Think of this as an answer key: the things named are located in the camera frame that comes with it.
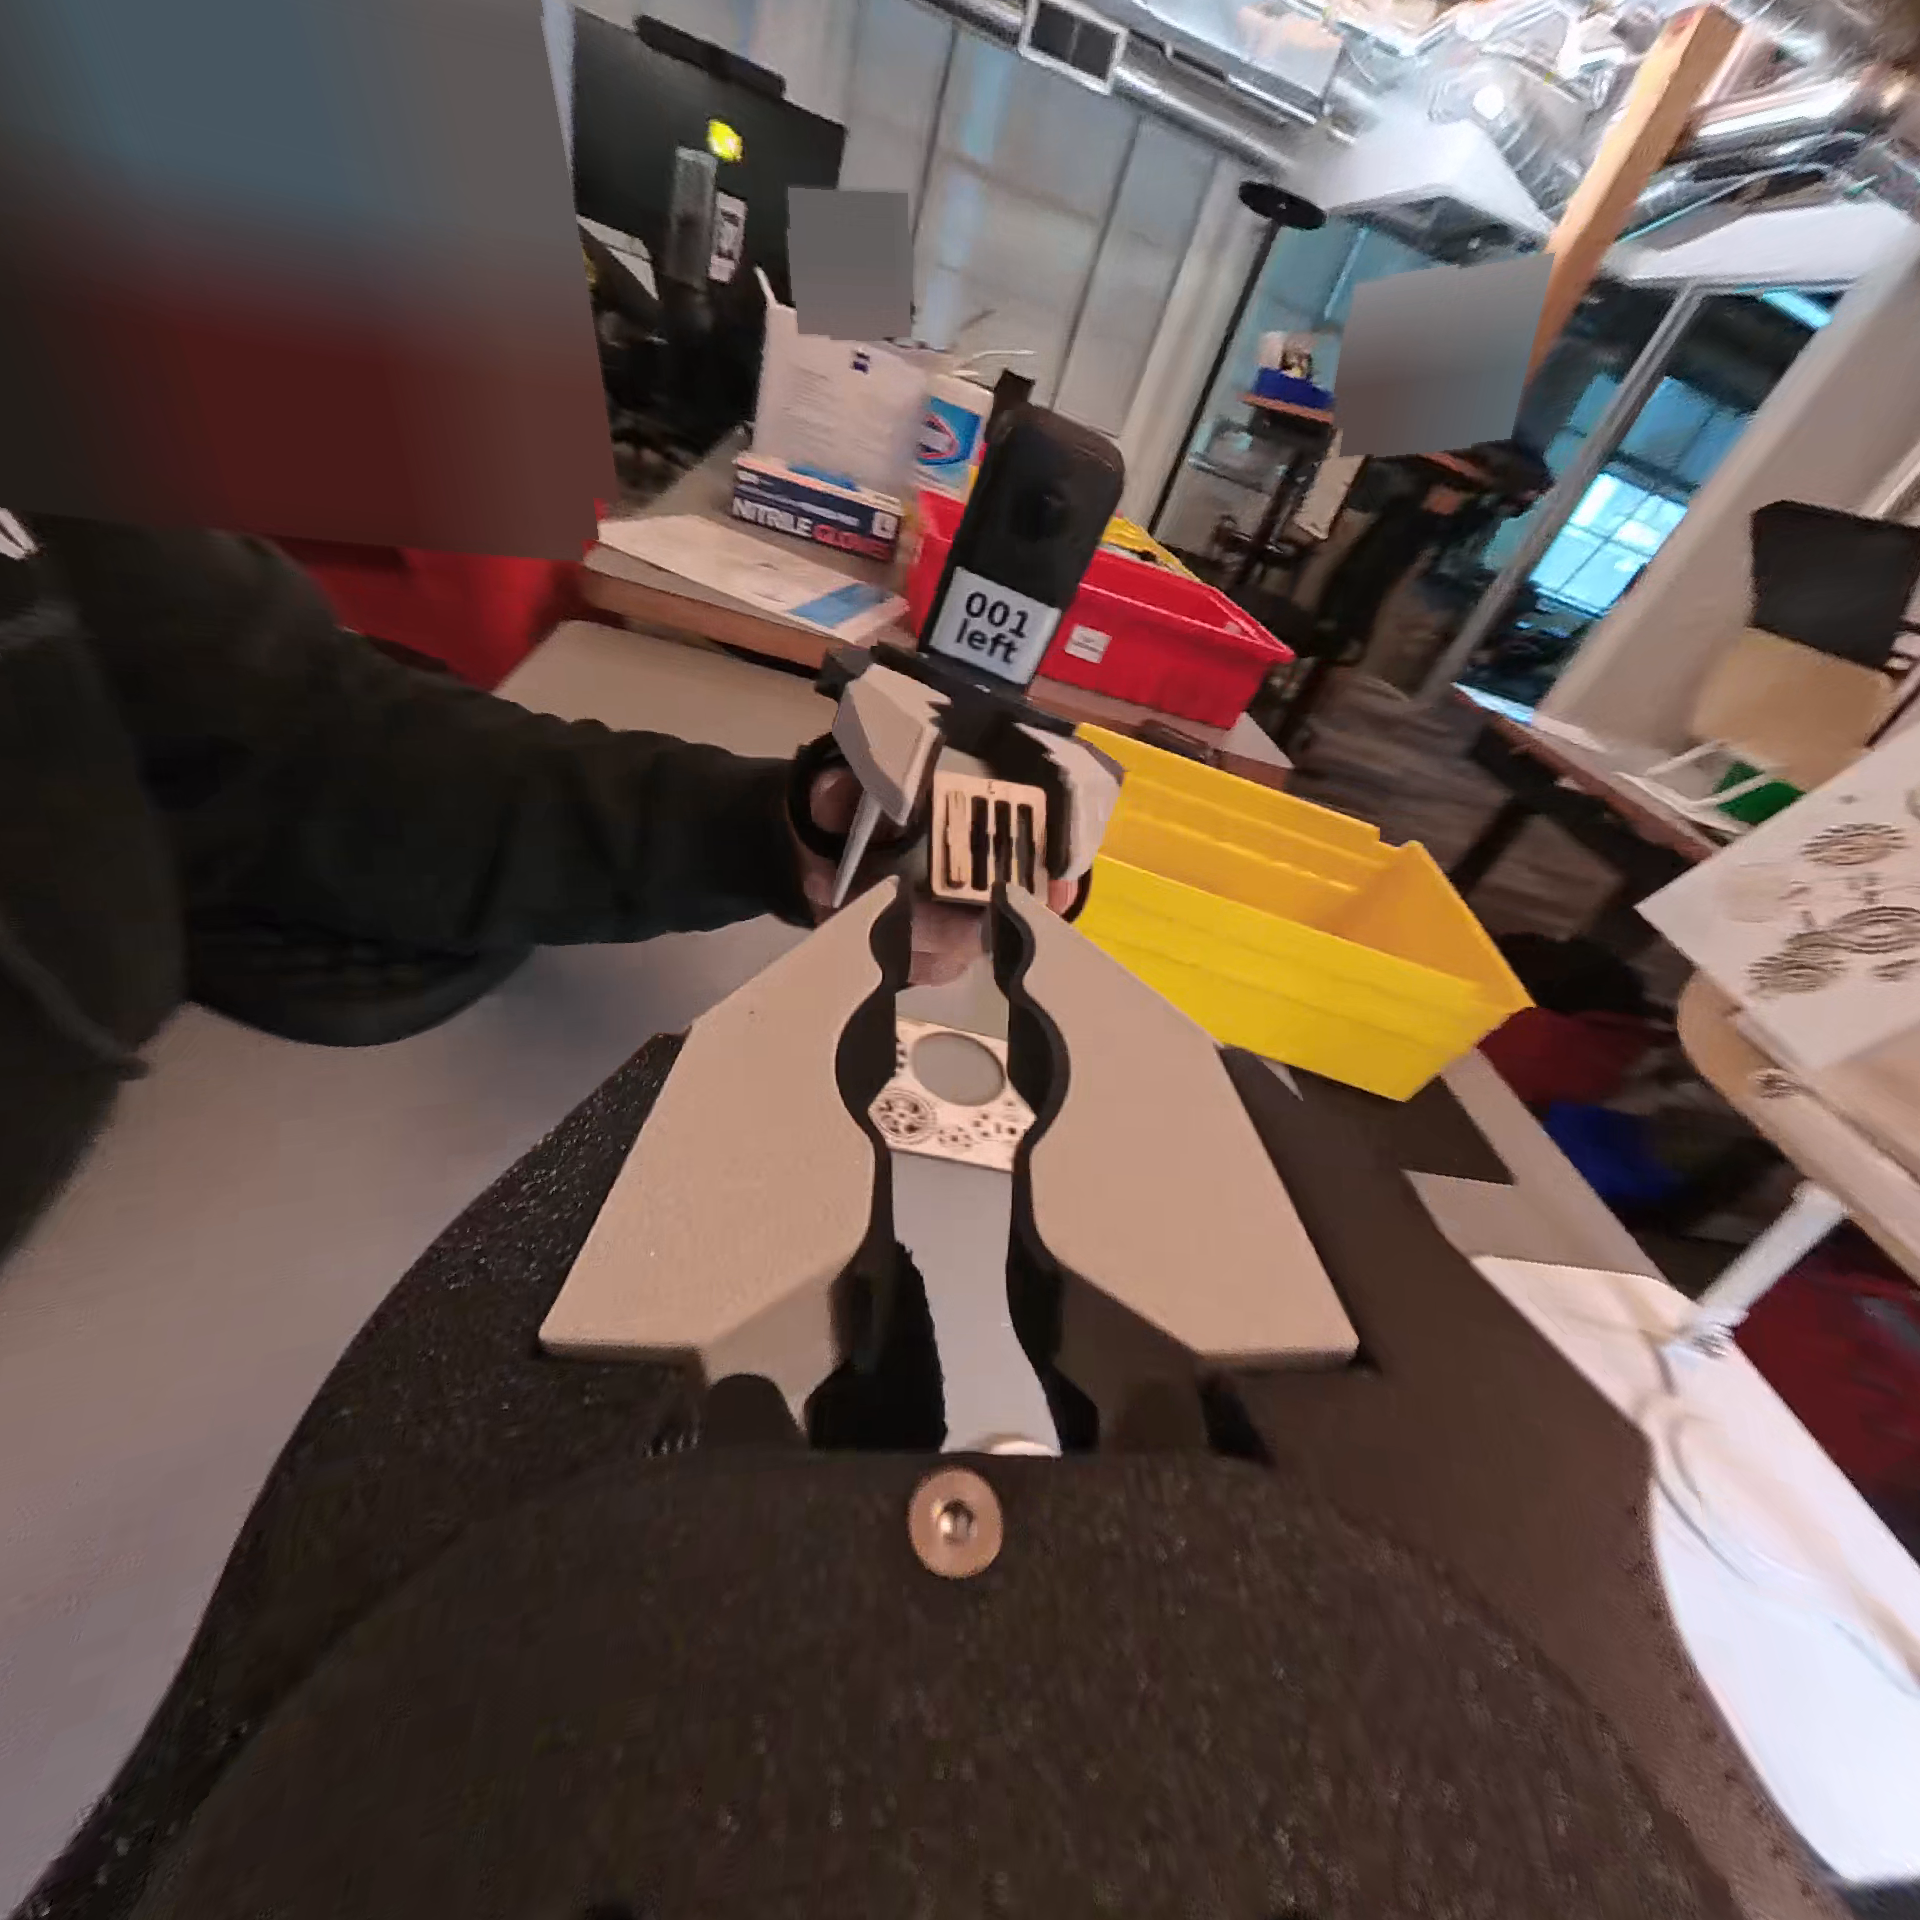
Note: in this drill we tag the grey desk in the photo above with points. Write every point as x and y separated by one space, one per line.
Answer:
300 1276

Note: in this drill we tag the red plastic crate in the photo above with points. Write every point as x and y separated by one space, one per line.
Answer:
1156 628

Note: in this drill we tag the small wooden pin frame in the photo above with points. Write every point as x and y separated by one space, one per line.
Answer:
991 792

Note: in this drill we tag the black wall screen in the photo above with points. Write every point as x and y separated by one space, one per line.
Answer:
675 89

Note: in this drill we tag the black chair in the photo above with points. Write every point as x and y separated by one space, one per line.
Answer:
1829 585

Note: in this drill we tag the person's left hand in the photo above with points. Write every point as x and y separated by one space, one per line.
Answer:
945 944

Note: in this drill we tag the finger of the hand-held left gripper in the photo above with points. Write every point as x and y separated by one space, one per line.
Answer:
1090 809
889 734

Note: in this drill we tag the black floor lamp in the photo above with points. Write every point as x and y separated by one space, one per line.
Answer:
1277 210

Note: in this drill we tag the disinfectant wipes canister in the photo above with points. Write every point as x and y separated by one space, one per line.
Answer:
950 435

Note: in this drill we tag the yellow plastic bin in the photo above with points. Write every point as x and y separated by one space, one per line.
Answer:
1291 960

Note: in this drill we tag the blue white glove box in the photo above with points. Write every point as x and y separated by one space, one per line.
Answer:
820 509

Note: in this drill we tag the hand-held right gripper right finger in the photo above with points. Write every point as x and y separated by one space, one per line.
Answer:
1185 1201

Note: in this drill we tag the paper instruction booklet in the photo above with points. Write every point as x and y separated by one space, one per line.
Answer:
1799 930

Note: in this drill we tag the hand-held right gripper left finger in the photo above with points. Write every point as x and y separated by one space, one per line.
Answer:
721 1201

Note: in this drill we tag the wooden top standing desk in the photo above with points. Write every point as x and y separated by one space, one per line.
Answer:
1590 772

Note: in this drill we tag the white cardboard box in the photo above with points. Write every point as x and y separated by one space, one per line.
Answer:
834 388

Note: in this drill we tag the silver ventilation duct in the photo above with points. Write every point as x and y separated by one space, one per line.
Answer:
1771 89

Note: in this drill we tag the red floor cushion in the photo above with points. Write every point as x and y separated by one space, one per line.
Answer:
1577 1059

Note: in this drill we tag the wooden gear puzzle sheet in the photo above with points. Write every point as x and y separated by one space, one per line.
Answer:
962 1141

